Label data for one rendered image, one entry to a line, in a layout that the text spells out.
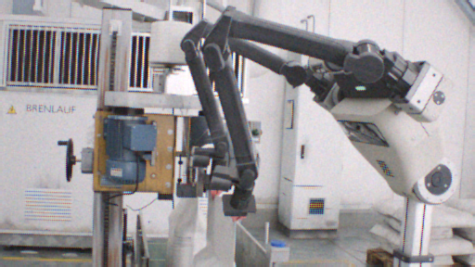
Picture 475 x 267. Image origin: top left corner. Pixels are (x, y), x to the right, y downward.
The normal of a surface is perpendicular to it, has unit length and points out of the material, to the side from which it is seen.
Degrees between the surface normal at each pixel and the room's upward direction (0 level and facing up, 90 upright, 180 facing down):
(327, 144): 90
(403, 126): 90
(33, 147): 90
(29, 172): 90
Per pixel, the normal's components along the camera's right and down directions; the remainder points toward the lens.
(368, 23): 0.20, 0.06
